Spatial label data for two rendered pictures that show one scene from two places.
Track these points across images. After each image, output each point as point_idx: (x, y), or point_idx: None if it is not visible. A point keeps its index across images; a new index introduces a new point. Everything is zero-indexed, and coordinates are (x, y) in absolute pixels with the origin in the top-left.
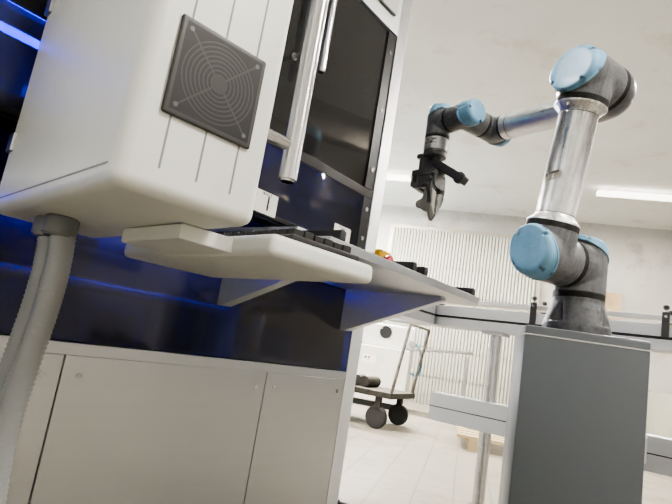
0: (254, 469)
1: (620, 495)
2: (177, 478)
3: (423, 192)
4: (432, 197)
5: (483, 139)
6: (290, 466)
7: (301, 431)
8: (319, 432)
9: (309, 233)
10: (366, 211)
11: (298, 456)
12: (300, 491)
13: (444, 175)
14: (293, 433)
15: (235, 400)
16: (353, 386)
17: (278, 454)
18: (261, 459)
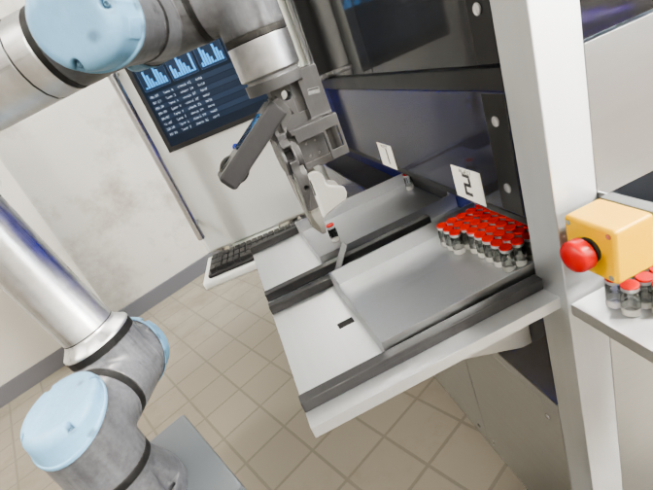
0: (476, 392)
1: None
2: None
3: (313, 170)
4: (294, 192)
5: (145, 59)
6: (510, 430)
7: (510, 409)
8: (536, 437)
9: (212, 258)
10: (496, 126)
11: (516, 431)
12: (532, 469)
13: (276, 136)
14: (501, 402)
15: None
16: (583, 443)
17: (493, 403)
18: (479, 391)
